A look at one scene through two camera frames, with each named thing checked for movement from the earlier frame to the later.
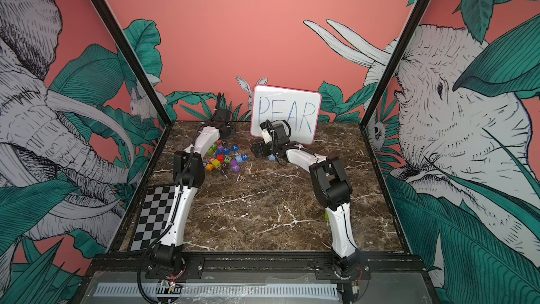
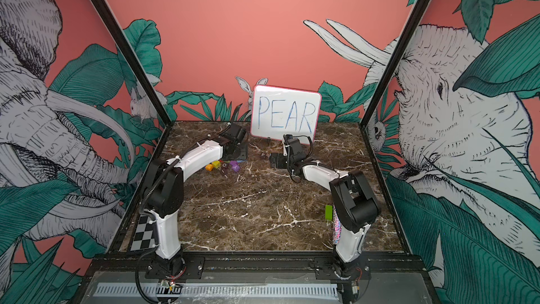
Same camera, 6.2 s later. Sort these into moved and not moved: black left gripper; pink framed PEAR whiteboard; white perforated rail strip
Moved: black left gripper
Not moved: white perforated rail strip; pink framed PEAR whiteboard
